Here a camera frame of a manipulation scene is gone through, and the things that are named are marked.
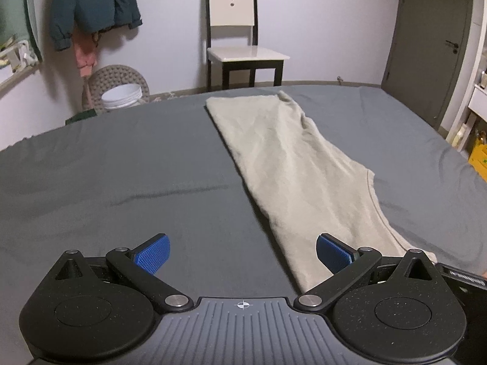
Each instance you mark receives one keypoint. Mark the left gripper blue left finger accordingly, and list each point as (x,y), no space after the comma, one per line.
(138,267)

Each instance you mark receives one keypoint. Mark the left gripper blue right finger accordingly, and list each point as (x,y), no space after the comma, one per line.
(351,268)

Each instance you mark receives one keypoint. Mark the beige t-shirt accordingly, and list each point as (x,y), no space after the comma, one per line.
(301,182)

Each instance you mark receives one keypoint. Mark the grey bed sheet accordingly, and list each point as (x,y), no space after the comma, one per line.
(120,178)

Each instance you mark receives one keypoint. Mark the yellow clutter pile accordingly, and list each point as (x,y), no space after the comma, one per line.
(477,149)

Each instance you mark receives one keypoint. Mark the dark green plastic stool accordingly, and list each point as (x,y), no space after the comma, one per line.
(86,114)

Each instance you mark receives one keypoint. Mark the white plastic bucket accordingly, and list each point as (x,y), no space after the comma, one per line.
(122,96)

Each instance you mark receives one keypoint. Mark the round grey woven stool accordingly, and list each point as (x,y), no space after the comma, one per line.
(106,78)

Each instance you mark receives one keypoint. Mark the curved windowsill shelf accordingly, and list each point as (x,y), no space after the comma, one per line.
(17,60)

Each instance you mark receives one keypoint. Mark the pink hanging garment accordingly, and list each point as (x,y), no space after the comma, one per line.
(84,47)

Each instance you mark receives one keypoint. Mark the grey door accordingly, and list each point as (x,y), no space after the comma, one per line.
(427,50)

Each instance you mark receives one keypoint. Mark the dark teal hanging jacket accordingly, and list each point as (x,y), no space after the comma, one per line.
(89,16)

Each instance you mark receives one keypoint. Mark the white black wooden chair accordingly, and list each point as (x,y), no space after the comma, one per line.
(232,43)

